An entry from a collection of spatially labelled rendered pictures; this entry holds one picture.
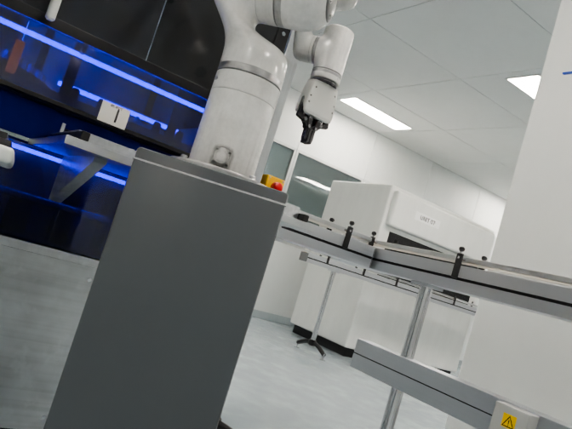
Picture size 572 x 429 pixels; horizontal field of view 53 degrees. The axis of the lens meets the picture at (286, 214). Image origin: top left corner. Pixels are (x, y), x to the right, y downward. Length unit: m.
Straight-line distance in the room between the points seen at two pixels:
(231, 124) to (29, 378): 1.09
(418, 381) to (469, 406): 0.23
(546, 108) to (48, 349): 2.34
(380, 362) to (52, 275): 1.28
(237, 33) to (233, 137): 0.18
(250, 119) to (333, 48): 0.66
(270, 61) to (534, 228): 1.95
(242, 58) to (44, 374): 1.15
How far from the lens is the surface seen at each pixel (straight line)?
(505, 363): 2.73
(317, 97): 1.59
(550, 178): 2.83
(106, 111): 1.77
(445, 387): 2.14
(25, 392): 1.84
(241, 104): 1.00
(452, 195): 9.58
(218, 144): 0.99
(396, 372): 2.30
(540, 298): 1.96
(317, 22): 1.08
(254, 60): 1.02
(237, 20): 1.06
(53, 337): 1.81
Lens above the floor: 0.75
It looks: 5 degrees up
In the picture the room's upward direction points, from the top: 17 degrees clockwise
